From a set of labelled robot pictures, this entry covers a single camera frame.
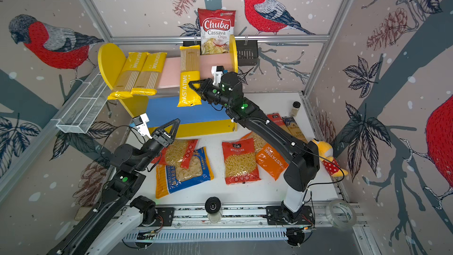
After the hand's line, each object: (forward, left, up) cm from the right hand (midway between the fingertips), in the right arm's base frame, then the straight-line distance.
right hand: (186, 84), depth 65 cm
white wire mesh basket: (-2, +47, -12) cm, 48 cm away
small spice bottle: (+21, -54, -37) cm, 69 cm away
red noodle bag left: (-10, +10, -38) cm, 41 cm away
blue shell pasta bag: (-22, +11, -39) cm, 46 cm away
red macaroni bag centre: (-13, -21, -39) cm, 46 cm away
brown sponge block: (-37, +44, -39) cm, 70 cm away
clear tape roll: (-32, -67, -40) cm, 85 cm away
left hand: (-12, +1, -7) cm, 13 cm away
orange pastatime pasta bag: (-10, -36, -41) cm, 55 cm away
